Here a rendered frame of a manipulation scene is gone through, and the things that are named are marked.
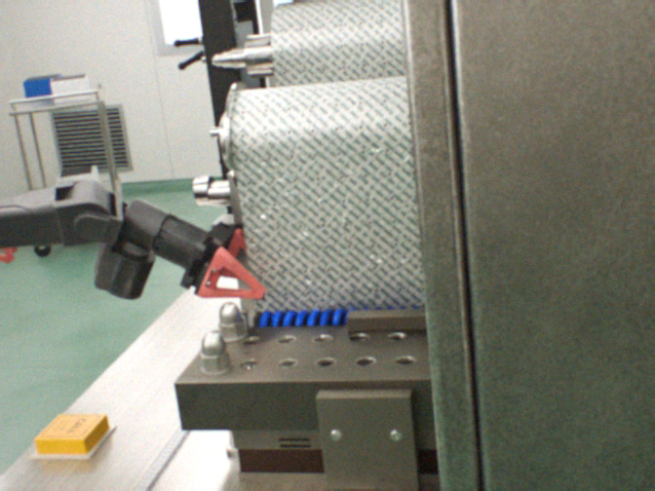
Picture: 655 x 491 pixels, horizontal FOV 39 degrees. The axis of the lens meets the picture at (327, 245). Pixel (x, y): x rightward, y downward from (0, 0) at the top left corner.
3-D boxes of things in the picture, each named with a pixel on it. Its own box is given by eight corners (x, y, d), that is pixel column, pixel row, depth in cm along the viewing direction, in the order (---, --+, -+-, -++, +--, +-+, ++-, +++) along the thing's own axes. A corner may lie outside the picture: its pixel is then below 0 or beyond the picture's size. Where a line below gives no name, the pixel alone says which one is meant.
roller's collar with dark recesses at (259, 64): (258, 75, 145) (252, 34, 143) (294, 72, 143) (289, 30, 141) (247, 81, 139) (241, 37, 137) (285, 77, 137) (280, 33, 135)
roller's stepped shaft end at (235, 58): (217, 69, 144) (214, 49, 143) (254, 66, 143) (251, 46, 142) (211, 72, 141) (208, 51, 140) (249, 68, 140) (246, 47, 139)
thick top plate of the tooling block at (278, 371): (223, 370, 118) (217, 327, 116) (543, 365, 109) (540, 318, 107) (181, 431, 103) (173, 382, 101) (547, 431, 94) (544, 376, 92)
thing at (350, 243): (257, 321, 119) (238, 183, 114) (438, 316, 114) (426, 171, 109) (256, 322, 119) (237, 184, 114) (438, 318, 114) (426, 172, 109)
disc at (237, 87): (264, 182, 128) (250, 75, 123) (268, 182, 127) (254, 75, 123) (234, 209, 114) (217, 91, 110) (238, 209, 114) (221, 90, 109)
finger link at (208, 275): (249, 322, 114) (181, 290, 114) (264, 302, 120) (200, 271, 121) (269, 277, 111) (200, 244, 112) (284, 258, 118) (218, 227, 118)
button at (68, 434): (62, 430, 122) (58, 413, 122) (110, 429, 121) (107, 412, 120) (36, 456, 116) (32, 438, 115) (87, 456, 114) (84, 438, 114)
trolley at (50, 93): (45, 226, 636) (16, 78, 607) (130, 213, 646) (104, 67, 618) (34, 261, 550) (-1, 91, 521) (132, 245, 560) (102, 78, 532)
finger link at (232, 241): (255, 314, 117) (190, 282, 117) (270, 294, 123) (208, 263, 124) (276, 269, 114) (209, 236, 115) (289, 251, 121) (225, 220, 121)
